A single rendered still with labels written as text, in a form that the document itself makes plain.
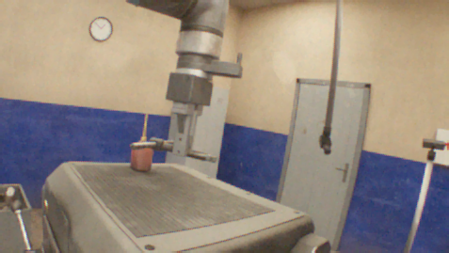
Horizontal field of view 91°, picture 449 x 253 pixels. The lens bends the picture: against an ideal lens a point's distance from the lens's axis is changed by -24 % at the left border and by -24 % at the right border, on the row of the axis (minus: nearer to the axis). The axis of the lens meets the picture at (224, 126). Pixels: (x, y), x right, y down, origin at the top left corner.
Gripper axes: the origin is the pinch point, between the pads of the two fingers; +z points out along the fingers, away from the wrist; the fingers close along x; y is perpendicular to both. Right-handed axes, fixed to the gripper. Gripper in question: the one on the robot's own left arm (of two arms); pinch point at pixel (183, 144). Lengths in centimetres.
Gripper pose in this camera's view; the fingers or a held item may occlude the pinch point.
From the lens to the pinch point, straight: 56.7
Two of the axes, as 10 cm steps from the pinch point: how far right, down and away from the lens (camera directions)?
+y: -9.6, -1.6, 2.1
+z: -1.5, 9.9, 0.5
